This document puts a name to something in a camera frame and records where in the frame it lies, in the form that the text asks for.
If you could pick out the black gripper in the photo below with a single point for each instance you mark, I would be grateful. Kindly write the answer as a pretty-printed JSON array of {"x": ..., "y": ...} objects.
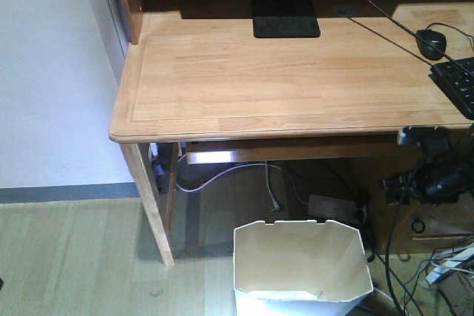
[{"x": 440, "y": 176}]

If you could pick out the white plastic trash bin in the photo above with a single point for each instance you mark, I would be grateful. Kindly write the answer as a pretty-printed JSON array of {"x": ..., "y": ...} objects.
[{"x": 299, "y": 268}]

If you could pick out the black keyboard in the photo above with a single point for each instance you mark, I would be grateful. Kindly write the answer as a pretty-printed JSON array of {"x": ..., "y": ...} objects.
[{"x": 456, "y": 84}]

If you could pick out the light wooden desk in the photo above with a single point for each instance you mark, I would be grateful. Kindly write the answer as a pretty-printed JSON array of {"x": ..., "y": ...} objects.
[{"x": 195, "y": 72}]

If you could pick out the power strip on floor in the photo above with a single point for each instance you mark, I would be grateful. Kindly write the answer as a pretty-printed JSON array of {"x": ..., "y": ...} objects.
[{"x": 336, "y": 209}]

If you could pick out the black computer mouse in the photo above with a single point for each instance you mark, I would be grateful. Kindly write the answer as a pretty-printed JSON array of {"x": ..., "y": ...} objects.
[{"x": 431, "y": 44}]

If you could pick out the black computer monitor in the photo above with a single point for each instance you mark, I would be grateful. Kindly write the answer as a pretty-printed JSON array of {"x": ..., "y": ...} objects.
[{"x": 284, "y": 19}]

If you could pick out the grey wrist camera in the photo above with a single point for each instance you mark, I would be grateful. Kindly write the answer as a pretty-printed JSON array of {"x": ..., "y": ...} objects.
[{"x": 413, "y": 134}]

